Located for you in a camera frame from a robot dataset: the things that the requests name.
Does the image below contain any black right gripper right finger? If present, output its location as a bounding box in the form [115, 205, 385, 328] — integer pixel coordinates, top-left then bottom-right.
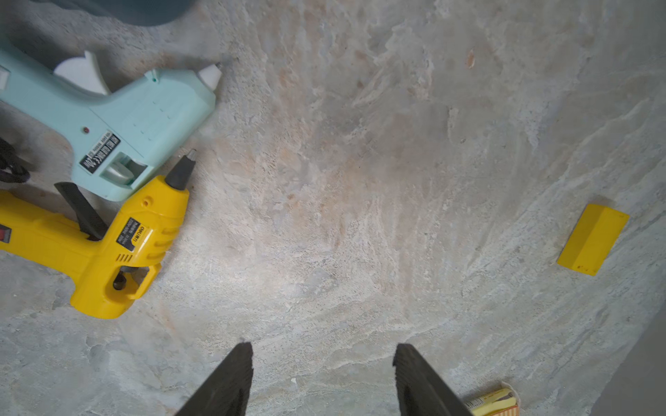
[393, 343, 472, 416]

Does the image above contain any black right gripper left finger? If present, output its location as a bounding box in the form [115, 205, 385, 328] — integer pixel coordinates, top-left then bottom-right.
[175, 341, 253, 416]

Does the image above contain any yellow glue gun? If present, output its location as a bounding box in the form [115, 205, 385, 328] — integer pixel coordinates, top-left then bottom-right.
[1, 150, 196, 319]

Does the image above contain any mint green glue gun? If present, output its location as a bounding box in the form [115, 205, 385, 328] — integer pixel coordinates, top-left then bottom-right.
[1, 43, 222, 202]

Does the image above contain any yellow red small box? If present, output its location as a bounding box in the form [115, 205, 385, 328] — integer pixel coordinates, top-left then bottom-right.
[464, 383, 520, 416]

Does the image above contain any teal plastic storage box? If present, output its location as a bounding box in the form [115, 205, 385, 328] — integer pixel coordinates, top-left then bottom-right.
[41, 0, 195, 27]

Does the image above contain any yellow plastic scraper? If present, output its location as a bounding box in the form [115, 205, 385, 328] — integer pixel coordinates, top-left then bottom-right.
[557, 204, 630, 277]

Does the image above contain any black bundled power cable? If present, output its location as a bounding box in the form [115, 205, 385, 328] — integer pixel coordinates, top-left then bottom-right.
[0, 136, 31, 184]

